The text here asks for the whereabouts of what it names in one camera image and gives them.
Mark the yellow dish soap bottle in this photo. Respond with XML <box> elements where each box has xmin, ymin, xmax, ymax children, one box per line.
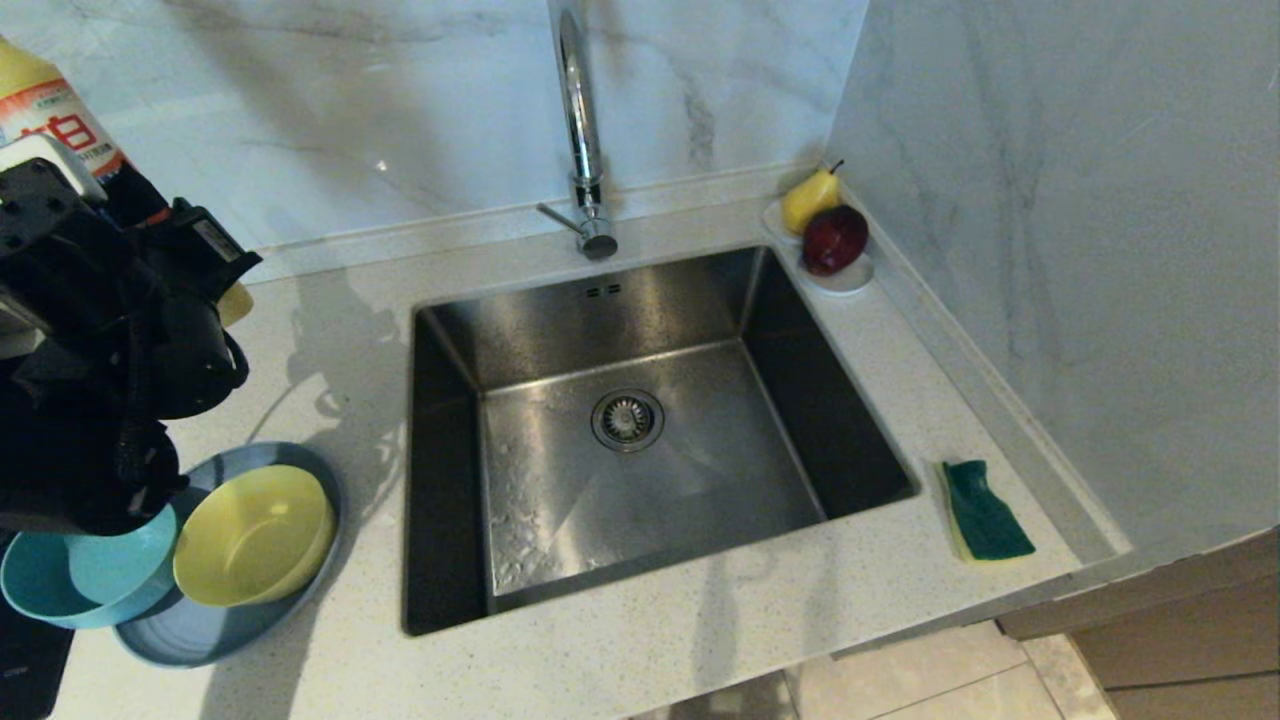
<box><xmin>0</xmin><ymin>35</ymin><xmax>257</xmax><ymax>331</ymax></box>

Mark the grey-blue plate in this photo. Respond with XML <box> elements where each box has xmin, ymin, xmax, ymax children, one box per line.
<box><xmin>113</xmin><ymin>441</ymin><xmax>348</xmax><ymax>669</ymax></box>

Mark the stainless steel sink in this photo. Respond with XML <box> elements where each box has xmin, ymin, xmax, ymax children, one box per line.
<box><xmin>402</xmin><ymin>245</ymin><xmax>919</xmax><ymax>638</ymax></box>

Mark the dark red apple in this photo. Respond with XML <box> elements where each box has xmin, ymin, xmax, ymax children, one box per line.
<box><xmin>800</xmin><ymin>204</ymin><xmax>869</xmax><ymax>278</ymax></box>

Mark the teal bowl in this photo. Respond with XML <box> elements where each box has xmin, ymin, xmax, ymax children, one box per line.
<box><xmin>0</xmin><ymin>503</ymin><xmax>181</xmax><ymax>631</ymax></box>

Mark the chrome kitchen faucet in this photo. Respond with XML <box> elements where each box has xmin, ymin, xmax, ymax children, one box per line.
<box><xmin>555</xmin><ymin>0</ymin><xmax>621</xmax><ymax>264</ymax></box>

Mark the green and yellow sponge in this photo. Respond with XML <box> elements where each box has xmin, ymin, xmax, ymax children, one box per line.
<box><xmin>938</xmin><ymin>459</ymin><xmax>1037</xmax><ymax>563</ymax></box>

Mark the chrome faucet lever handle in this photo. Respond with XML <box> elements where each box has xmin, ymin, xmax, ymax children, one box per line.
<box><xmin>537</xmin><ymin>204</ymin><xmax>591</xmax><ymax>239</ymax></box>

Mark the black induction cooktop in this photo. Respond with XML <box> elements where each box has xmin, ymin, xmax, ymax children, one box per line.
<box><xmin>0</xmin><ymin>610</ymin><xmax>76</xmax><ymax>720</ymax></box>

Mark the yellow bowl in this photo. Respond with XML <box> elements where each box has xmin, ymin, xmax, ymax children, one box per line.
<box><xmin>173</xmin><ymin>465</ymin><xmax>337</xmax><ymax>609</ymax></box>

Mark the yellow pear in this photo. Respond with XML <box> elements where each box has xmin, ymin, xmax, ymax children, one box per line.
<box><xmin>781</xmin><ymin>160</ymin><xmax>846</xmax><ymax>238</ymax></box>

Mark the metal sink drain strainer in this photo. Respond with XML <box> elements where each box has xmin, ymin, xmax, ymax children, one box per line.
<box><xmin>591</xmin><ymin>389</ymin><xmax>667</xmax><ymax>454</ymax></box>

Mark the light wood cabinet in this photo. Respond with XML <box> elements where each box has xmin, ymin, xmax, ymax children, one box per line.
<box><xmin>997</xmin><ymin>527</ymin><xmax>1280</xmax><ymax>720</ymax></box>

